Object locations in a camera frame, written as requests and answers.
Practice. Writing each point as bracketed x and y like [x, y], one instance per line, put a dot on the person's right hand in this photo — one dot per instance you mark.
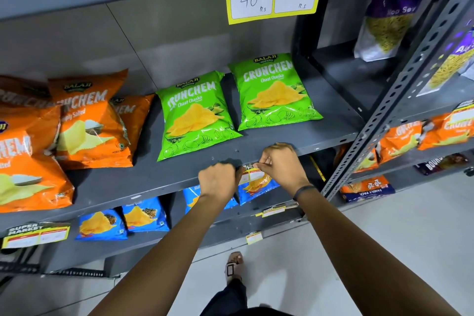
[285, 167]

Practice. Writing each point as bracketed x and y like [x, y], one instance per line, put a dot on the blue chips bag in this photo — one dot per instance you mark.
[146, 215]
[192, 199]
[257, 190]
[100, 225]

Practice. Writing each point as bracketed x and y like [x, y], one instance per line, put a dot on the orange chips bag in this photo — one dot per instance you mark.
[90, 123]
[400, 141]
[364, 162]
[22, 91]
[29, 178]
[448, 134]
[131, 115]

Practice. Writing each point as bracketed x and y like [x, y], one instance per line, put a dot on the person's left hand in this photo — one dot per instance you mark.
[218, 182]

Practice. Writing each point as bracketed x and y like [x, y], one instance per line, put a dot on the person's right forearm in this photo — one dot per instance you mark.
[366, 256]

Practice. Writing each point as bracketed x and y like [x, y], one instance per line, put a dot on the black wristband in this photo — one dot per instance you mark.
[303, 190]

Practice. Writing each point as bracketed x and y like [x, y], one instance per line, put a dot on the person's left thumb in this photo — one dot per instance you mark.
[239, 174]

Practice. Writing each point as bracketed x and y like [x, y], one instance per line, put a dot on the person's sandalled foot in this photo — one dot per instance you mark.
[234, 269]

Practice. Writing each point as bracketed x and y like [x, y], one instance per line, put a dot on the small yellow shelf price label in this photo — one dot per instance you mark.
[274, 211]
[254, 238]

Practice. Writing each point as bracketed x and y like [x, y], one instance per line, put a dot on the wide yellow shelf label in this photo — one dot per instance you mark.
[35, 235]

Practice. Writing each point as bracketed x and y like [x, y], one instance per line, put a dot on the yellow label strip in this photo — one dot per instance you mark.
[317, 168]

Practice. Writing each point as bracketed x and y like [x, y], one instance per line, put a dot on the green chips bag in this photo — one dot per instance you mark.
[192, 115]
[274, 91]

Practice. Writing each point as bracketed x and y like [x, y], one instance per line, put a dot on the person's black trousers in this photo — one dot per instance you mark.
[229, 301]

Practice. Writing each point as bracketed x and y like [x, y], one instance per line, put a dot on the dark snack packet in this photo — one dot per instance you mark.
[440, 164]

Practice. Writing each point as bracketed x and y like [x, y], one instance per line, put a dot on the person's right fingers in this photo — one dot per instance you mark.
[263, 164]

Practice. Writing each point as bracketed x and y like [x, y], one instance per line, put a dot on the person's left forearm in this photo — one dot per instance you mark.
[163, 260]

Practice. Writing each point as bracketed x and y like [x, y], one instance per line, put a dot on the grey slotted-post shelf rack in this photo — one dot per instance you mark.
[403, 78]

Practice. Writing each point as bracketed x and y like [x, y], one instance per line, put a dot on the orange and blue snack pack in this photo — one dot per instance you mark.
[366, 189]

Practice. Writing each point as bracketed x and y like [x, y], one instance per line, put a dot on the purple snack bag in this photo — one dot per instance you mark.
[450, 64]
[396, 8]

